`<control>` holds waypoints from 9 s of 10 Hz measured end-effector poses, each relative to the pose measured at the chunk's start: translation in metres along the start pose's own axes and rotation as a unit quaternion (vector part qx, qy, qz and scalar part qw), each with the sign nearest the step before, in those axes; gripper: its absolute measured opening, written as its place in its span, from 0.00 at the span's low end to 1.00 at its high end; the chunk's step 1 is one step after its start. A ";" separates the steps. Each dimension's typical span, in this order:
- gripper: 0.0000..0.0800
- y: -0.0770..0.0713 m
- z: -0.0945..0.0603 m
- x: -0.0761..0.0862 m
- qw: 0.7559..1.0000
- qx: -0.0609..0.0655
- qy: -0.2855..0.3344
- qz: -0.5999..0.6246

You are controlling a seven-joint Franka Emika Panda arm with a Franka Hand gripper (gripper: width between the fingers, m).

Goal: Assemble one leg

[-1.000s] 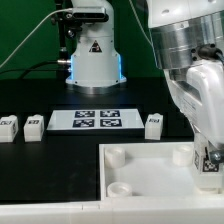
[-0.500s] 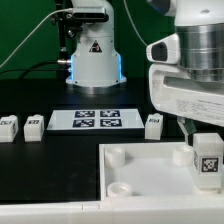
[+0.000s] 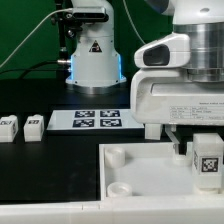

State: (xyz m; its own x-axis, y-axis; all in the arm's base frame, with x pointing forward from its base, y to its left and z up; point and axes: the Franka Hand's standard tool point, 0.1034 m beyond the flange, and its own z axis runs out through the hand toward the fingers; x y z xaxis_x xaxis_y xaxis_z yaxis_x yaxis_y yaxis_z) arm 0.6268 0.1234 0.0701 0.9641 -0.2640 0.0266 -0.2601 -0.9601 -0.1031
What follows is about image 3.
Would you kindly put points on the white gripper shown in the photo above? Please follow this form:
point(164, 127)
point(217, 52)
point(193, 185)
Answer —
point(164, 92)

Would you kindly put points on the white square tabletop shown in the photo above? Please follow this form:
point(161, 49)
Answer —
point(147, 170)

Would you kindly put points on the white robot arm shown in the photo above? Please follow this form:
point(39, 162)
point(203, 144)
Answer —
point(95, 65)

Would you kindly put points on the white fiducial marker sheet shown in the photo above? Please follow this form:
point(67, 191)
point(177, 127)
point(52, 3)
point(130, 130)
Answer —
point(101, 119)

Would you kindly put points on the white L-shaped fence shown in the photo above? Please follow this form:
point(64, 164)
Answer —
point(196, 209)

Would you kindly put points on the black camera on stand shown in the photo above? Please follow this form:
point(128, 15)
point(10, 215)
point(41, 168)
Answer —
point(70, 20)

